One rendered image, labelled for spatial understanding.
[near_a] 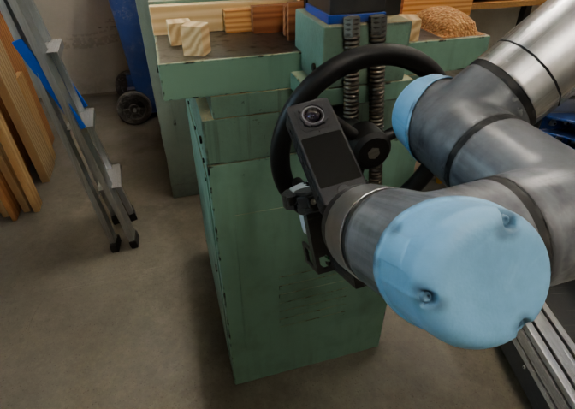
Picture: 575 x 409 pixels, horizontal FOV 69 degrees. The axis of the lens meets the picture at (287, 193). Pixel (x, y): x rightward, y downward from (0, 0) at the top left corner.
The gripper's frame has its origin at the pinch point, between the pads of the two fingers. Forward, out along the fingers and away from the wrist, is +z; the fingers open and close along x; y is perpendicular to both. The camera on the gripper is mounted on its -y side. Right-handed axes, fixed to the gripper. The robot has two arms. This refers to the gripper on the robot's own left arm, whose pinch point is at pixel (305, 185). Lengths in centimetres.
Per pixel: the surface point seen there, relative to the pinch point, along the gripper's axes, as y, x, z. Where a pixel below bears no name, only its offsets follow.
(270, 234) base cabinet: 12.9, -1.8, 33.7
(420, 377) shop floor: 67, 33, 50
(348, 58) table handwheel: -14.5, 8.1, -2.1
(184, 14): -32.2, -9.4, 28.9
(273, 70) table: -17.7, 2.4, 17.2
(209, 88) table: -16.7, -8.5, 17.5
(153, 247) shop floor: 25, -39, 114
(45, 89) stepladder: -35, -53, 86
